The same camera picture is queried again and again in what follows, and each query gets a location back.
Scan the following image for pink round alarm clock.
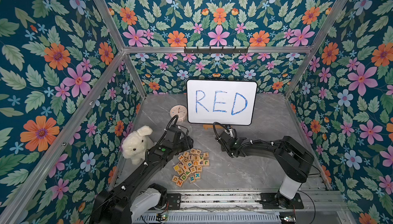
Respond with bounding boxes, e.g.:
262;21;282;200
170;105;187;122

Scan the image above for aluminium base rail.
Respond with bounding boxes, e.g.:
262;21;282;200
168;189;349;212

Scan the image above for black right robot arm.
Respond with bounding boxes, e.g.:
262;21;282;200
215;132;315;201

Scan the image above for aluminium frame post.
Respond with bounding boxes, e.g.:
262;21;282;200
285;0;348;100
93;0;147;100

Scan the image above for wooden whiteboard stand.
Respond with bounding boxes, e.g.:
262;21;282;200
203;124;213;130

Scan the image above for white whiteboard black frame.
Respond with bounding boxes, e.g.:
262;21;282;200
186;80;257;126

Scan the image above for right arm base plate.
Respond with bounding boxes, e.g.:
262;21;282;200
260;192;304;210

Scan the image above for white plush bunny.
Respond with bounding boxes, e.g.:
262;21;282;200
121;126;154;165

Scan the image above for aluminium frame post right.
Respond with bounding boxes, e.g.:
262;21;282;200
285;0;348;100

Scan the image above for aluminium frame post left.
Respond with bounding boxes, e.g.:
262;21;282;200
93;0;147;100

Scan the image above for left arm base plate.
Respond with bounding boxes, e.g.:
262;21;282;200
167;193;182;210

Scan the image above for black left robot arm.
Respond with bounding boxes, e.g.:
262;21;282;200
89;125;193;224

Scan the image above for black hook rail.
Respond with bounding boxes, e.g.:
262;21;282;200
183;46;249;55

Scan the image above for white vented cable duct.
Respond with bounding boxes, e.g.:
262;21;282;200
134;212;281;224

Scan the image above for wooden block red Z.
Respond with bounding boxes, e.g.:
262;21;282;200
176;180;184;187

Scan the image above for wooden block brown Q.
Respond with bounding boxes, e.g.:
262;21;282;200
172;176;179;183

